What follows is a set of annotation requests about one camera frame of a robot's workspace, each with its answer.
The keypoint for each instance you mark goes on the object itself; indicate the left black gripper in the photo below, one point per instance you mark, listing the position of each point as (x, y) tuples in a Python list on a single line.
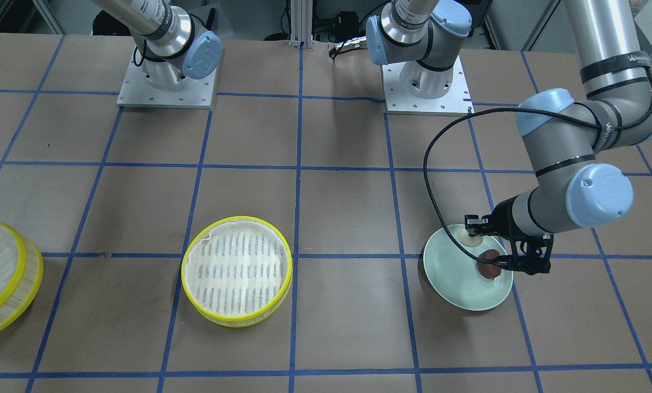
[(502, 216)]

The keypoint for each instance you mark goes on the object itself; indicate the yellow bamboo steamer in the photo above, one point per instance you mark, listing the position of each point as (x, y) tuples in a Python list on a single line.
[(21, 273), (238, 271)]

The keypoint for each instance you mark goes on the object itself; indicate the white bun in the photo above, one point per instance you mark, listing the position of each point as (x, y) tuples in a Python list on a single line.
[(475, 237)]

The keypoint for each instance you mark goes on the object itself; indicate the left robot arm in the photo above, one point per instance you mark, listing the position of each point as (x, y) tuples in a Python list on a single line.
[(561, 135)]

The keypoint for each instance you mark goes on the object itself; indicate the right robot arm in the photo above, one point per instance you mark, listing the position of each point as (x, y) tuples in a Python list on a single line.
[(175, 51)]

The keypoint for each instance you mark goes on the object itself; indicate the brown bun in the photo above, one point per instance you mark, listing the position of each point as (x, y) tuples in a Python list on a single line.
[(489, 271)]

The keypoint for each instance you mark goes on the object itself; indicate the mint green plate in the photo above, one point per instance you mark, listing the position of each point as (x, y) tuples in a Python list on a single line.
[(451, 269)]

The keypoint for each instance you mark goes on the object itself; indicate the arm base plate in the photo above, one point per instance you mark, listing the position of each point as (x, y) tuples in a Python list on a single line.
[(159, 85), (412, 90)]

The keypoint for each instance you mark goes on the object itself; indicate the aluminium frame post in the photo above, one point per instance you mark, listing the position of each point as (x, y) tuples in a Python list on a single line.
[(301, 17)]

